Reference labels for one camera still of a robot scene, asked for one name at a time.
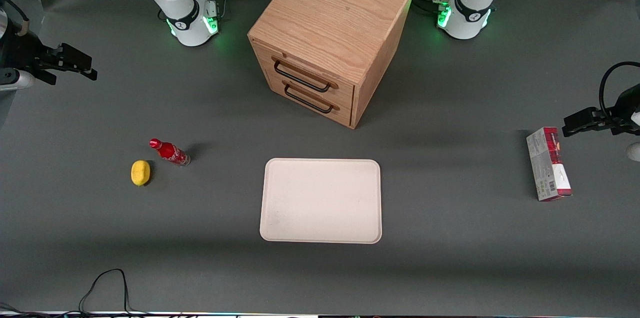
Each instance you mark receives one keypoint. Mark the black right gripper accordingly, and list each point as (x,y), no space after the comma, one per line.
(19,50)

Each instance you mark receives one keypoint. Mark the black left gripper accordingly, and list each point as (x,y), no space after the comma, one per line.
(623,109)

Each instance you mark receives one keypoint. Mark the red coke bottle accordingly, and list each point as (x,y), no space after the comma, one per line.
(171,153)

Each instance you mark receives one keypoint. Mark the beige plastic tray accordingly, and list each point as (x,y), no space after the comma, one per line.
(320,200)

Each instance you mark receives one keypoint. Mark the grey and red carton box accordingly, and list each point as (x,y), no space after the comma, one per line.
(547,168)

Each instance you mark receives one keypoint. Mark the yellow lemon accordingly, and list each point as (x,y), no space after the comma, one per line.
(140,173)

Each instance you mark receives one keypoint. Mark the wooden drawer cabinet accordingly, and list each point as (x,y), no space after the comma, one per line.
(330,12)

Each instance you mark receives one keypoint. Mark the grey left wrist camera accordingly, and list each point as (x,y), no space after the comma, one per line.
(635,151)

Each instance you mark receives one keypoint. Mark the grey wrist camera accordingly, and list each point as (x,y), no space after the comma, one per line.
(15,80)
(635,151)

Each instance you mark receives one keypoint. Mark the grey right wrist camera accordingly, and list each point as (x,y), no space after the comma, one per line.
(15,80)

